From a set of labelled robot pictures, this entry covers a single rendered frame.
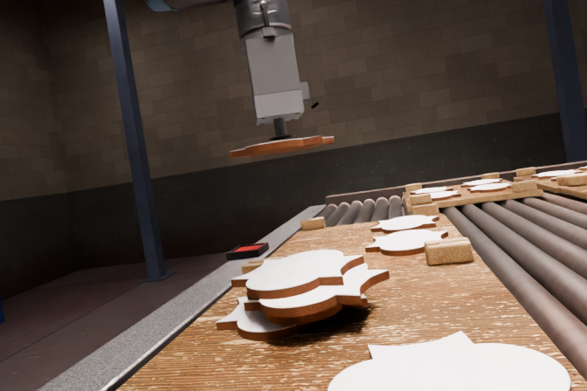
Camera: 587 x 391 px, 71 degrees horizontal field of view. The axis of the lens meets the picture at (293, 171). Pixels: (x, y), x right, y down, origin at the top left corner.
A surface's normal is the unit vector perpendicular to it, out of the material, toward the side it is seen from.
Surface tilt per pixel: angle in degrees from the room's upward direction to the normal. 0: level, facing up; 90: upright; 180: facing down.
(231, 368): 0
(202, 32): 90
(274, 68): 90
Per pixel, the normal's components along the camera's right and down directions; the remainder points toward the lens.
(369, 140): -0.19, 0.04
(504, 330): -0.15, -0.99
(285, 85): 0.11, 0.00
